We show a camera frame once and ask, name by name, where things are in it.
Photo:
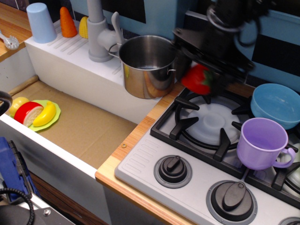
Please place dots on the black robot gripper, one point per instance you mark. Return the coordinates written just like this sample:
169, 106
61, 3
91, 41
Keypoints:
214, 48

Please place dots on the yellow toy lemon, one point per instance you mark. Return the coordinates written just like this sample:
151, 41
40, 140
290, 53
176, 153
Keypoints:
16, 104

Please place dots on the purple plastic cup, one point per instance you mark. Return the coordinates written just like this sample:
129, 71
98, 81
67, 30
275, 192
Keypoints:
262, 144

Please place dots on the yellow toy banana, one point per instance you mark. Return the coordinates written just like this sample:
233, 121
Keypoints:
46, 115

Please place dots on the small black stove knob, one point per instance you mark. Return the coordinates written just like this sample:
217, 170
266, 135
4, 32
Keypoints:
173, 171

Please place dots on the blue clamp device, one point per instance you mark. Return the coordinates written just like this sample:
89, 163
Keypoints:
13, 169

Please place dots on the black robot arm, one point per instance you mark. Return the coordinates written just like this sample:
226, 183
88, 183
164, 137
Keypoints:
238, 11

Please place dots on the stainless steel pot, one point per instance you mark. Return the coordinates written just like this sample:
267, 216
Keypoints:
147, 63

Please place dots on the red toy apple slice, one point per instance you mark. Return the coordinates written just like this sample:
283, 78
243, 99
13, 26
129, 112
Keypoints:
27, 113

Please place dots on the light blue plastic cup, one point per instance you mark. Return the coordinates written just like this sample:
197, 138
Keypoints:
41, 24

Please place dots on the black stove grate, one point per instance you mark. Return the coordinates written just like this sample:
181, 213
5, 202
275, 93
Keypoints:
207, 128

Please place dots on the grey toy stove top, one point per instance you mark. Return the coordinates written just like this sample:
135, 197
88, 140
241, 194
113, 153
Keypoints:
276, 190

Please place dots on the orange toy carrot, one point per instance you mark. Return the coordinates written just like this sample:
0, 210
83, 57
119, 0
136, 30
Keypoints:
67, 24

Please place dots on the blue plastic bowl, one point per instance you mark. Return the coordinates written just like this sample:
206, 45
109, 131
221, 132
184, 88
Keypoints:
278, 103

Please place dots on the red toy strawberry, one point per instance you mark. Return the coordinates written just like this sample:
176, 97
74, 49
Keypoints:
198, 79

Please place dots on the brown cardboard sheet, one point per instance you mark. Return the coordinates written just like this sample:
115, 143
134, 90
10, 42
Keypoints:
85, 131

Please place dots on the grey toy faucet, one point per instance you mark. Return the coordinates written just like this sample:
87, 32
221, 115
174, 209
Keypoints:
101, 39

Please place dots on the white slotted spoon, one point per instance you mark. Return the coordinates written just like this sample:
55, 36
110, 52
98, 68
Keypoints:
10, 43

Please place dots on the green plastic plate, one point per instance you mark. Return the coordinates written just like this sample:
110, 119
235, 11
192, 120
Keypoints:
43, 103

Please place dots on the yellow toy corn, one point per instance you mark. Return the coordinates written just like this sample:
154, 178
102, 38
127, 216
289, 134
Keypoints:
83, 28

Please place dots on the large black stove knob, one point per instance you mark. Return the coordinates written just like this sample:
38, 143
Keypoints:
231, 203

